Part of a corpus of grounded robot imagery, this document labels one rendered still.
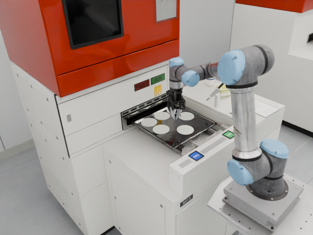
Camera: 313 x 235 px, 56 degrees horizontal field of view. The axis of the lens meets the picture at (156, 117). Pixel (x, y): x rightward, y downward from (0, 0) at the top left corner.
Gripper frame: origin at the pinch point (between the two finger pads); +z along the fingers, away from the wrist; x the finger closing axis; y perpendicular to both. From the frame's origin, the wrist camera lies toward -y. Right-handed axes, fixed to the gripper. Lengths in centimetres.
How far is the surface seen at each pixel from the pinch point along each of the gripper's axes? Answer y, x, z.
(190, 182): 41.0, -4.8, 11.3
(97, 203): -5, -52, 61
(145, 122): -13.7, -15.0, 9.4
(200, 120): -6.1, 18.6, 9.4
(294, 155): -52, 138, 99
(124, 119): -16.3, -27.4, 6.7
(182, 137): 7.7, 2.4, 9.4
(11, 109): -136, -122, 50
